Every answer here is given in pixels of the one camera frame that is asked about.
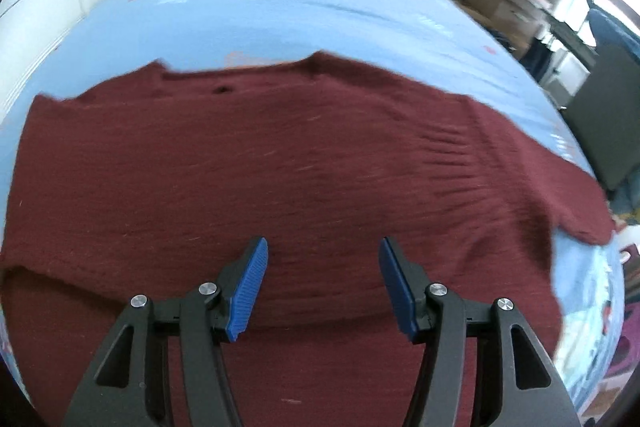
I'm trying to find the blue printed bed sheet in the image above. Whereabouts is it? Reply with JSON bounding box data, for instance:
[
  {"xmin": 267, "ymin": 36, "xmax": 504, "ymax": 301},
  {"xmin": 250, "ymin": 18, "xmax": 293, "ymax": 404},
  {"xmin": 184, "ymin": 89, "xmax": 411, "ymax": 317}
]
[{"xmin": 0, "ymin": 0, "xmax": 632, "ymax": 418}]

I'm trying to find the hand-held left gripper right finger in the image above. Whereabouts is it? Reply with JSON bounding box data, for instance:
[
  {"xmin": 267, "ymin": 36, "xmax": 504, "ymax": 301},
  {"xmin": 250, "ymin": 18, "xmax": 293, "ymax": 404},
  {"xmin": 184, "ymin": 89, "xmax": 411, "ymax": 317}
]
[{"xmin": 378, "ymin": 237, "xmax": 583, "ymax": 427}]

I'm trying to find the dark red knit sweater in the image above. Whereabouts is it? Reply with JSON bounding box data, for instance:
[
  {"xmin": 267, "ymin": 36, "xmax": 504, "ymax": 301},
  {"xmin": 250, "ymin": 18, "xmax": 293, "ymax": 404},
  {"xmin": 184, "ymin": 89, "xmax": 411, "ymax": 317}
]
[{"xmin": 0, "ymin": 49, "xmax": 615, "ymax": 427}]

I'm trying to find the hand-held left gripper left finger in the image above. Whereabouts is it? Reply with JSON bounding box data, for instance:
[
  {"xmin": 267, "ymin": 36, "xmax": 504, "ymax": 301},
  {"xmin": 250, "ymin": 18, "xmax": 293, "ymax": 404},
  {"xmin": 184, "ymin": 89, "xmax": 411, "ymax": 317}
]
[{"xmin": 62, "ymin": 236, "xmax": 269, "ymax": 427}]

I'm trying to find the wooden dresser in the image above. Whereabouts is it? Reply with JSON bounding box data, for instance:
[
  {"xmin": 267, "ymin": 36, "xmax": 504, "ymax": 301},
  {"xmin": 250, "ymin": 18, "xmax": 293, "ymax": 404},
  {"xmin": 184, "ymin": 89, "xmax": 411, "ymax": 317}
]
[{"xmin": 492, "ymin": 0, "xmax": 552, "ymax": 54}]

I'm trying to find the blue chair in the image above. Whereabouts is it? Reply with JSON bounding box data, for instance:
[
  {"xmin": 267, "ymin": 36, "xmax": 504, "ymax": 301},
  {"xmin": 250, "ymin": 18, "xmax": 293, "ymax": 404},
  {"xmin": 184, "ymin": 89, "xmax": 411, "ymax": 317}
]
[{"xmin": 586, "ymin": 7, "xmax": 640, "ymax": 54}]

